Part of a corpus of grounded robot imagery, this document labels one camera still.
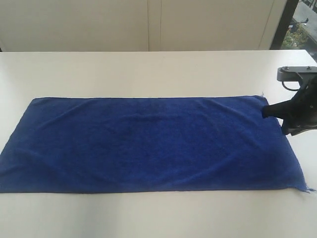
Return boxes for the black window frame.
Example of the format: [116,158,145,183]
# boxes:
[269,0,299,50]

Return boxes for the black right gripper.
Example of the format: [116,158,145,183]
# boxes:
[261,76,317,136]

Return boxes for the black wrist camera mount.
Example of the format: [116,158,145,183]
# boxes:
[277,66,317,92]

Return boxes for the blue towel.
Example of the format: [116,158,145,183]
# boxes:
[0,96,310,193]

